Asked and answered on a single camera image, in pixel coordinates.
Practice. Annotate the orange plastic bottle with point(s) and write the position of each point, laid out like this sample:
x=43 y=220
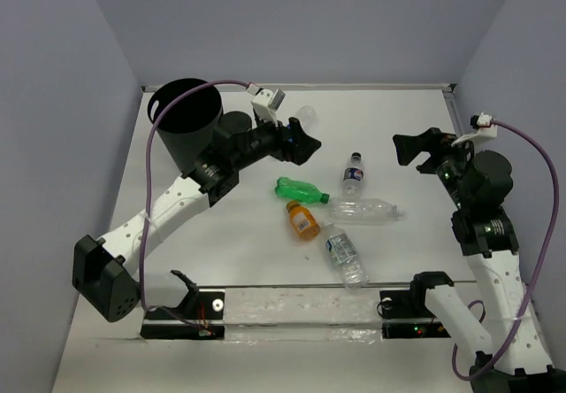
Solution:
x=302 y=221

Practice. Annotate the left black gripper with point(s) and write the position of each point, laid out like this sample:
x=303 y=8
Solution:
x=302 y=147

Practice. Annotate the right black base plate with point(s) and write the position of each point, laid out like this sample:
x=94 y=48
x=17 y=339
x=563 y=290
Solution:
x=402 y=321

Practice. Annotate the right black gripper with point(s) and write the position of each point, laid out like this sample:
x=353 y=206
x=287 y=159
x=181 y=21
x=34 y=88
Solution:
x=432 y=141

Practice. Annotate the Pepsi label clear bottle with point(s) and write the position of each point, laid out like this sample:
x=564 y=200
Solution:
x=353 y=176

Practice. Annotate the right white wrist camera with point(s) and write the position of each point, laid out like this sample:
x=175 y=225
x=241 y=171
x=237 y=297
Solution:
x=483 y=130

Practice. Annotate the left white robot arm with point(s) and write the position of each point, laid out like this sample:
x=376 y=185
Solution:
x=109 y=271

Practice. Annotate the white cap water bottle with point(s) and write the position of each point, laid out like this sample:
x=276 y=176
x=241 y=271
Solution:
x=344 y=257

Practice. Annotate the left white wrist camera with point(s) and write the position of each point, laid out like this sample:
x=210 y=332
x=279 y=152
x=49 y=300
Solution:
x=265 y=104

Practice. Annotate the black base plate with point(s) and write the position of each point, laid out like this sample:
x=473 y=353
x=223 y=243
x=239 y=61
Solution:
x=198 y=317
x=402 y=321

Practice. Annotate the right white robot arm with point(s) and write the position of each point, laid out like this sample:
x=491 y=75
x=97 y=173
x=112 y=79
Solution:
x=505 y=348

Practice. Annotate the green plastic bottle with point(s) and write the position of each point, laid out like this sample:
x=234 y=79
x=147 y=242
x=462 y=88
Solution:
x=300 y=191

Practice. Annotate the large clear crushed bottle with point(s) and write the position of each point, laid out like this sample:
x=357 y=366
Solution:
x=364 y=211

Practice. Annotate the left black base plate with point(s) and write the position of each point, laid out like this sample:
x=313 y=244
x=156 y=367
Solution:
x=198 y=317

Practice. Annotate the black cylindrical bin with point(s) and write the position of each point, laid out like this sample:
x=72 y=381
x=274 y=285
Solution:
x=186 y=129

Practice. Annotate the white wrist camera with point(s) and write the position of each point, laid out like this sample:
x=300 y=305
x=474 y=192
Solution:
x=265 y=104
x=483 y=130

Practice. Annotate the small clear bottle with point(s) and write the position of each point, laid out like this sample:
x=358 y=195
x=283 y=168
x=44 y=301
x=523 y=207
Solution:
x=308 y=117

